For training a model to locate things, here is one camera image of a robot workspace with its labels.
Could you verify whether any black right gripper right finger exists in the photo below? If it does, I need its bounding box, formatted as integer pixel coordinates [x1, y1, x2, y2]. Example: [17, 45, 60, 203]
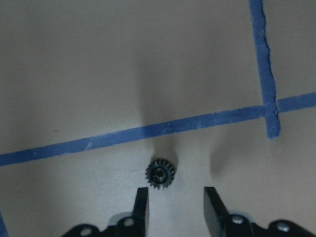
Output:
[203, 187, 229, 237]

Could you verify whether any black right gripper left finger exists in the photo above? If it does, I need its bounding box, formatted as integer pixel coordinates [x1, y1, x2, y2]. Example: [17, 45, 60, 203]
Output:
[132, 187, 149, 237]

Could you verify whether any small black bearing gear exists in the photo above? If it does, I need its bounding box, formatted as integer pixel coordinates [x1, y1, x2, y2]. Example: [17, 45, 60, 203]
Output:
[145, 158, 176, 190]

